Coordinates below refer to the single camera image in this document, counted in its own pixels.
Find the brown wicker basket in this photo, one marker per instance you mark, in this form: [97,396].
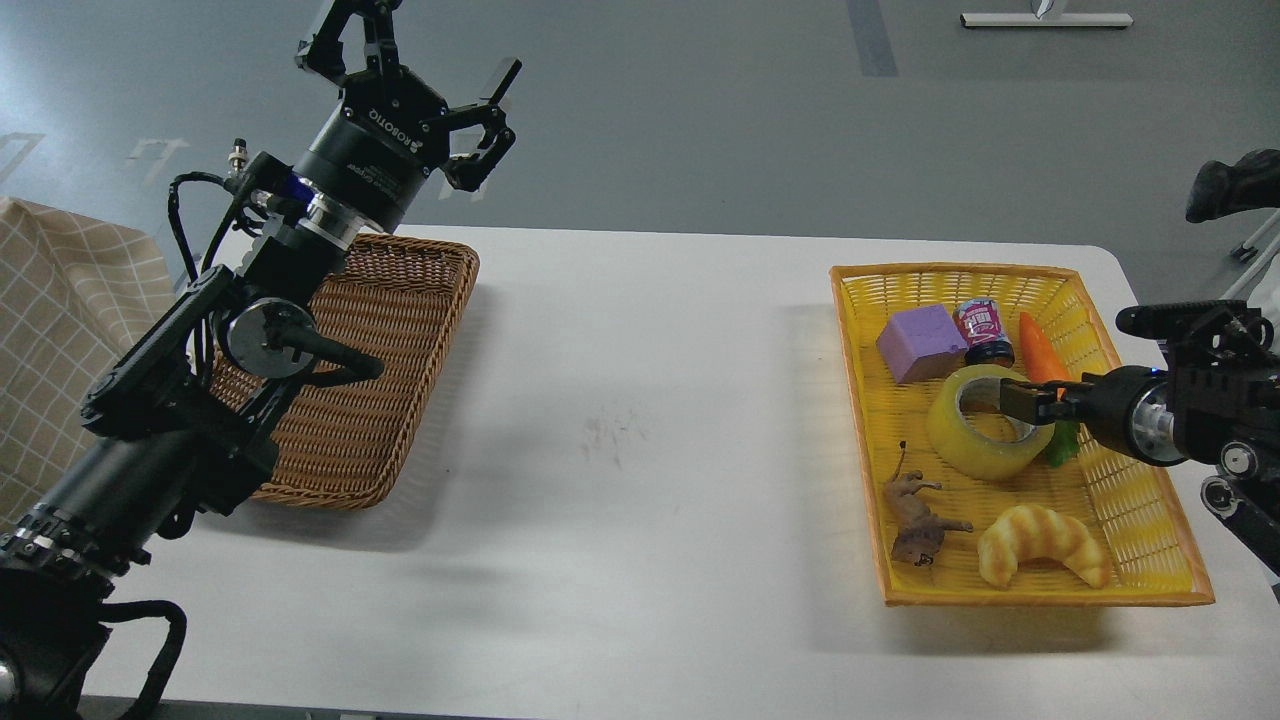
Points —
[397,303]

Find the white stand base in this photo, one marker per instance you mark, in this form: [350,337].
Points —
[1046,15]

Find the beige checkered cloth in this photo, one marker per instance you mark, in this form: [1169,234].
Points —
[76,293]

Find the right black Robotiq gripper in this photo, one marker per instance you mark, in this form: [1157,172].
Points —
[1126,410]

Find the small red can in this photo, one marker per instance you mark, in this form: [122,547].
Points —
[981,325]

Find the purple foam block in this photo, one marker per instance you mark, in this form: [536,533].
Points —
[921,344]

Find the orange toy carrot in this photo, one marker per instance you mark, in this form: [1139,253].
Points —
[1043,364]

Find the yellow tape roll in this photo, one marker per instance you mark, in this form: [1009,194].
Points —
[967,448]

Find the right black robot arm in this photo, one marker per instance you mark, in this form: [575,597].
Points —
[1215,402]

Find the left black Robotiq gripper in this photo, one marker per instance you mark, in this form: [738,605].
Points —
[375,150]

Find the brown toy animal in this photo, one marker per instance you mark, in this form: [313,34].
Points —
[921,532]

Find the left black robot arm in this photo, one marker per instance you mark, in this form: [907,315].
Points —
[185,418]

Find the toy croissant bread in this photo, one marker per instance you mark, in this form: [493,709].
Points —
[1033,532]

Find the yellow plastic basket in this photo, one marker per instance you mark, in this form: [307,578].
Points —
[1132,509]

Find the seated person in beige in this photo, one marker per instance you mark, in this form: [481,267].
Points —
[1220,189]

